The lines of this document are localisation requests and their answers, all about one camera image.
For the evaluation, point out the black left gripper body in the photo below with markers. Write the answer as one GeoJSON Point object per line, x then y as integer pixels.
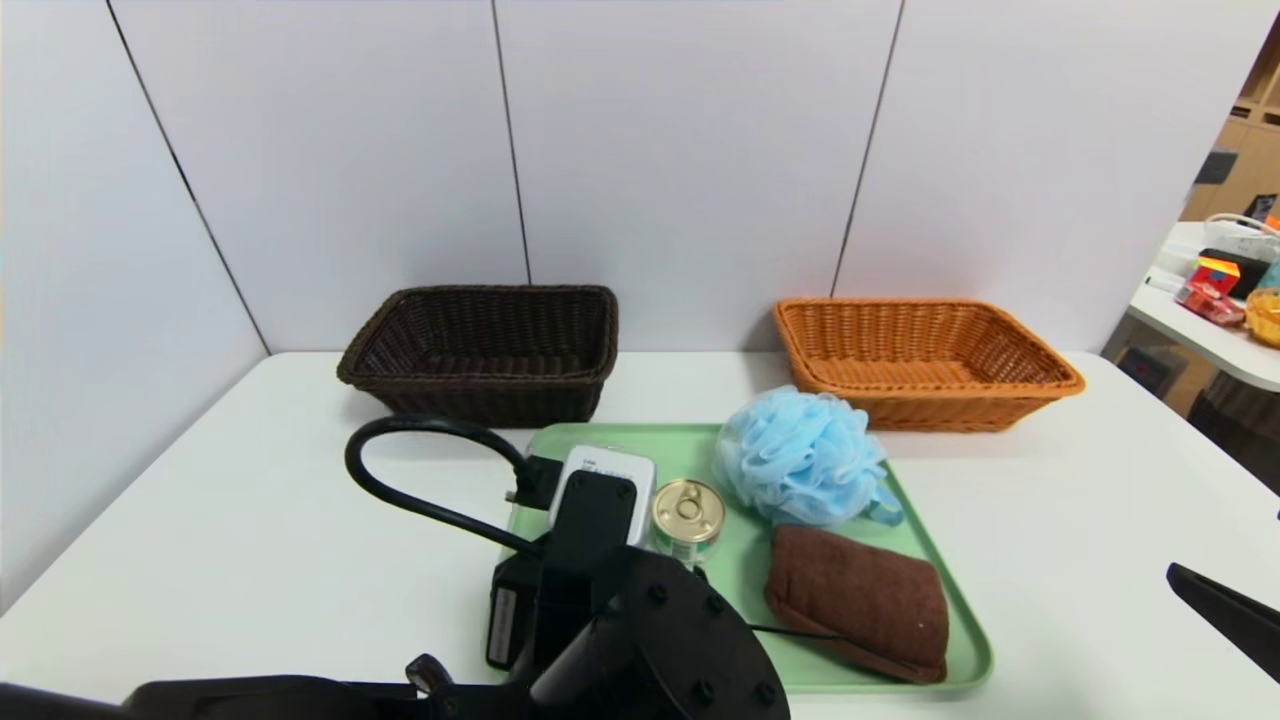
{"type": "Point", "coordinates": [505, 622]}

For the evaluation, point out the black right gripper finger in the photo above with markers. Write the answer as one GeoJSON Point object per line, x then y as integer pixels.
{"type": "Point", "coordinates": [1240, 620]}

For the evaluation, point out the white side table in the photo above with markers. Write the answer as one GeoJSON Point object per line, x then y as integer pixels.
{"type": "Point", "coordinates": [1190, 335]}

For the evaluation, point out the small round tin can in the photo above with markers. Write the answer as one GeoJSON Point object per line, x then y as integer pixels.
{"type": "Point", "coordinates": [688, 510]}

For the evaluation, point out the blue mesh bath loofah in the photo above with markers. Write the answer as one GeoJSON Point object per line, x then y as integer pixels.
{"type": "Point", "coordinates": [800, 460]}

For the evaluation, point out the green plastic tray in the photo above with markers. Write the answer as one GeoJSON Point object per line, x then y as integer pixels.
{"type": "Point", "coordinates": [730, 560]}

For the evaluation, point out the yellow bowl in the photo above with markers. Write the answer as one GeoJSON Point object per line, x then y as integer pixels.
{"type": "Point", "coordinates": [1265, 318]}

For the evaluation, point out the red colourful box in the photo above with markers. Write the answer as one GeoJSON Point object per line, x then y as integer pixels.
{"type": "Point", "coordinates": [1208, 290]}

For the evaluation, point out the wooden shelf unit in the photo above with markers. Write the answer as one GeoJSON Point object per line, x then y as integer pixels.
{"type": "Point", "coordinates": [1245, 160]}

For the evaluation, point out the black box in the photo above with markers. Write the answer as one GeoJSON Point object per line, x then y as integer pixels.
{"type": "Point", "coordinates": [1245, 272]}

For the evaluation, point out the brown microfiber towel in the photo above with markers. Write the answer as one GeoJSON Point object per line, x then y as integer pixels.
{"type": "Point", "coordinates": [860, 600]}

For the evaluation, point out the dark brown wicker basket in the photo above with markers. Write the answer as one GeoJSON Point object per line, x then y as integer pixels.
{"type": "Point", "coordinates": [480, 400]}

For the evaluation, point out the orange wicker basket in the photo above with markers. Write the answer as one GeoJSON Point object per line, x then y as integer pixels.
{"type": "Point", "coordinates": [920, 405]}

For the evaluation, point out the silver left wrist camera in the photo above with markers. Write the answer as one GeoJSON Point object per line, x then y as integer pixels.
{"type": "Point", "coordinates": [640, 480]}

